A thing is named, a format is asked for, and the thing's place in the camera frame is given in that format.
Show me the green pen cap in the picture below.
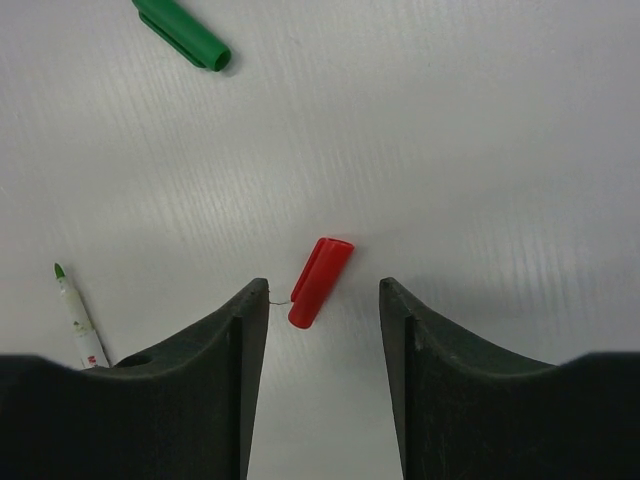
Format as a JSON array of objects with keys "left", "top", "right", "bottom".
[{"left": 132, "top": 0, "right": 232, "bottom": 72}]

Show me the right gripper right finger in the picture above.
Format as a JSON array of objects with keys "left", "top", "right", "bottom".
[{"left": 379, "top": 278, "right": 639, "bottom": 479}]

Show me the green whiteboard marker pen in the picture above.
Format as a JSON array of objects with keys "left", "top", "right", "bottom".
[{"left": 54, "top": 263, "right": 111, "bottom": 369}]

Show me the red pen cap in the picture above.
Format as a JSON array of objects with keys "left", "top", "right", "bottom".
[{"left": 288, "top": 237, "right": 355, "bottom": 329}]

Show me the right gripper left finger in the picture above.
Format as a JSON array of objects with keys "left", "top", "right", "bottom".
[{"left": 1, "top": 278, "right": 269, "bottom": 479}]

